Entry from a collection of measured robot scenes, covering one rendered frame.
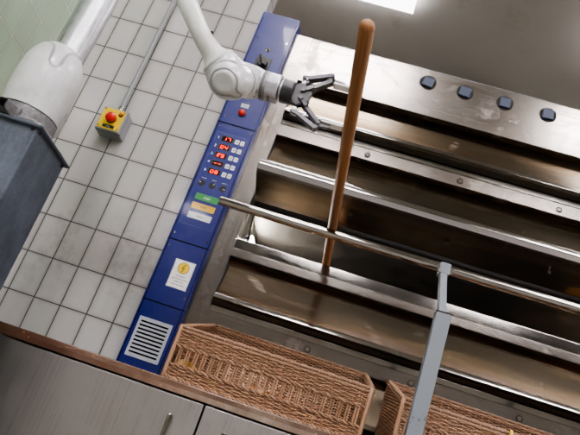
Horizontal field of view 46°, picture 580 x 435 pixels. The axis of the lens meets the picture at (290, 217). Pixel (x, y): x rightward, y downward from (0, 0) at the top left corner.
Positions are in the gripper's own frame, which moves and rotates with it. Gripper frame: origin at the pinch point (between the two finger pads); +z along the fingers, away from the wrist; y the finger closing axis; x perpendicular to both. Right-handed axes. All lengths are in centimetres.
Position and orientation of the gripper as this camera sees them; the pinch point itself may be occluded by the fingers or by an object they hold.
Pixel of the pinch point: (345, 108)
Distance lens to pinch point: 209.3
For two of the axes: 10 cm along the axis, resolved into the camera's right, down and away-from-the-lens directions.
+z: 9.5, 2.9, -1.2
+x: 0.0, -3.8, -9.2
